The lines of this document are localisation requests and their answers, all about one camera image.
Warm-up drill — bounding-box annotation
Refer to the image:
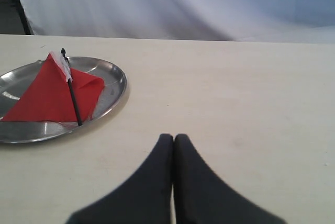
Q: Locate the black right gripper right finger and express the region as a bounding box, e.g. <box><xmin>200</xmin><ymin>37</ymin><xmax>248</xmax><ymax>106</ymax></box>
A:
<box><xmin>174</xmin><ymin>134</ymin><xmax>285</xmax><ymax>223</ymax></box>

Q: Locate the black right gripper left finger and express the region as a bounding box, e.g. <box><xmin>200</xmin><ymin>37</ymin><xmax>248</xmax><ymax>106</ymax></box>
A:
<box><xmin>67</xmin><ymin>134</ymin><xmax>173</xmax><ymax>223</ymax></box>

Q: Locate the red and black spatula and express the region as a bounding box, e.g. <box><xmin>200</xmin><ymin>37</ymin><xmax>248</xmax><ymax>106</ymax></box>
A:
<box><xmin>2</xmin><ymin>52</ymin><xmax>104</xmax><ymax>125</ymax></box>

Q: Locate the round steel plate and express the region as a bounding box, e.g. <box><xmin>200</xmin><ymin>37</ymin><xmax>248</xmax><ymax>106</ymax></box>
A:
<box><xmin>1</xmin><ymin>57</ymin><xmax>128</xmax><ymax>144</ymax></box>

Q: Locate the white backdrop cloth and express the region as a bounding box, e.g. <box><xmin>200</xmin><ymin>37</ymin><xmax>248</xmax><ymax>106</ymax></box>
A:
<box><xmin>20</xmin><ymin>0</ymin><xmax>334</xmax><ymax>43</ymax></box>

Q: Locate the black backdrop stand pole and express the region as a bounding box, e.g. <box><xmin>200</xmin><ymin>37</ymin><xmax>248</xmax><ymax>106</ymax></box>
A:
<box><xmin>13</xmin><ymin>0</ymin><xmax>32</xmax><ymax>35</ymax></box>

